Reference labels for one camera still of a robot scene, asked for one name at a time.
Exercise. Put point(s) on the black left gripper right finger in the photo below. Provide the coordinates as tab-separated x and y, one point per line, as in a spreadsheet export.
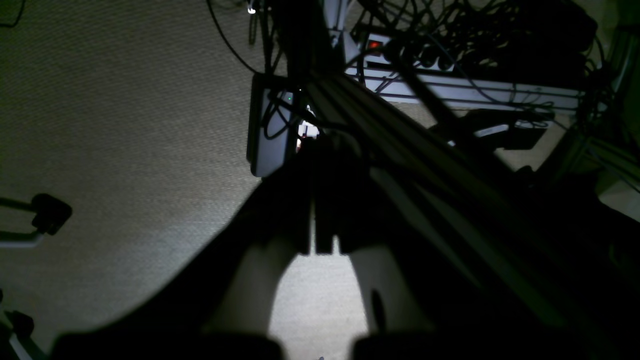
432	288

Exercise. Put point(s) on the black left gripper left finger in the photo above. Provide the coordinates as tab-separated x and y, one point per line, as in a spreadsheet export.
223	299

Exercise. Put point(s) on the grey box on floor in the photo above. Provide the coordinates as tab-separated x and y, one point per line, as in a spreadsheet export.
276	127

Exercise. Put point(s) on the white power strip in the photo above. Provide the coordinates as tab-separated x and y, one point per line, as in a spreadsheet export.
453	89

